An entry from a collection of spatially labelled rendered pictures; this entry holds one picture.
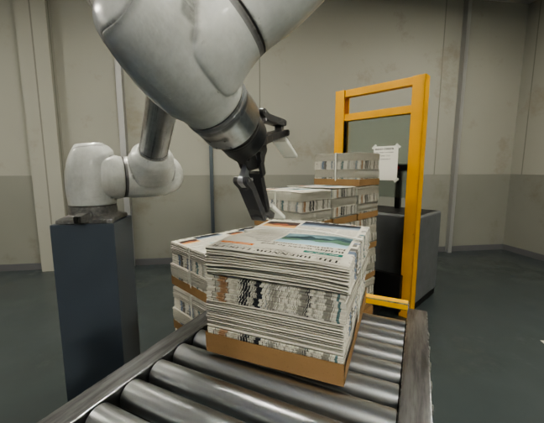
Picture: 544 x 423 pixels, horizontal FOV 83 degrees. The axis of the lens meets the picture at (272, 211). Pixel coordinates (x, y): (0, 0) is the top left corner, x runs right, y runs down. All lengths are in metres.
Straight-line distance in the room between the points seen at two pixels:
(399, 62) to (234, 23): 4.35
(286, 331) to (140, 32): 0.51
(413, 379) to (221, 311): 0.38
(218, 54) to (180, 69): 0.04
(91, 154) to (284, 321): 0.88
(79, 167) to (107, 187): 0.10
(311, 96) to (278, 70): 0.51
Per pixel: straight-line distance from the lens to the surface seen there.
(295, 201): 1.66
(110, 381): 0.71
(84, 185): 1.21
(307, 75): 4.16
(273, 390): 0.65
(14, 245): 4.64
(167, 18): 0.33
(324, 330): 0.59
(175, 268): 1.61
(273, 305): 0.60
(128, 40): 0.33
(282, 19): 0.37
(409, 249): 2.62
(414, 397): 0.66
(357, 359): 0.72
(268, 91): 4.02
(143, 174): 1.20
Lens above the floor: 1.19
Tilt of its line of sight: 8 degrees down
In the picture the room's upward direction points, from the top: straight up
